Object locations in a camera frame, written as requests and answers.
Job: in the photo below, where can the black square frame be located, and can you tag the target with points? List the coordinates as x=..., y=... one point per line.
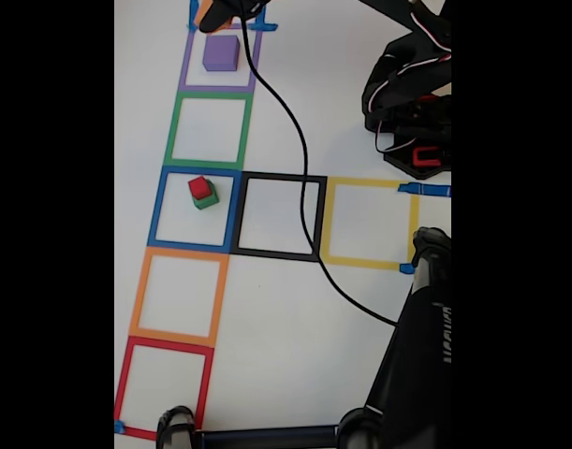
x=236, y=215

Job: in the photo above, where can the red square frame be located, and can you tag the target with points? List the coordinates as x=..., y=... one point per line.
x=122, y=383

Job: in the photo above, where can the small red cube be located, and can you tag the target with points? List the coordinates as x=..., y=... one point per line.
x=199, y=186

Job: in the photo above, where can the green cube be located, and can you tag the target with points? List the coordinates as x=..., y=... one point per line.
x=206, y=202

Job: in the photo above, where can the purple cube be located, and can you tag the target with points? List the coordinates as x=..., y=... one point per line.
x=220, y=53

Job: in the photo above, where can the yellow square frame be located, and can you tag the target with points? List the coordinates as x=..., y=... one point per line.
x=327, y=220

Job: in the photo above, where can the green square frame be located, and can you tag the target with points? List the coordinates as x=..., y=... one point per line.
x=171, y=135

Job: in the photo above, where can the orange square frame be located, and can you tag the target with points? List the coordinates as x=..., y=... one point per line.
x=138, y=299

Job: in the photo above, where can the blue square frame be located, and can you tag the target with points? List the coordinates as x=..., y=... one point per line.
x=155, y=210

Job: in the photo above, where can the orange cube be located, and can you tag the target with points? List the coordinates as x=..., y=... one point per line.
x=201, y=11

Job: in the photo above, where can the black camera tripod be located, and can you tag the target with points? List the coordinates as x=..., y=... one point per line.
x=416, y=351

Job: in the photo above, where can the purple square frame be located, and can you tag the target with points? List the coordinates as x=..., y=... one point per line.
x=186, y=65

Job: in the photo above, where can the blue tape strip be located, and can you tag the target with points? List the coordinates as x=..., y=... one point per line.
x=267, y=25
x=426, y=190
x=192, y=14
x=406, y=268
x=119, y=426

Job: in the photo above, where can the red printed clamp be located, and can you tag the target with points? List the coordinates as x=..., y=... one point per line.
x=426, y=161

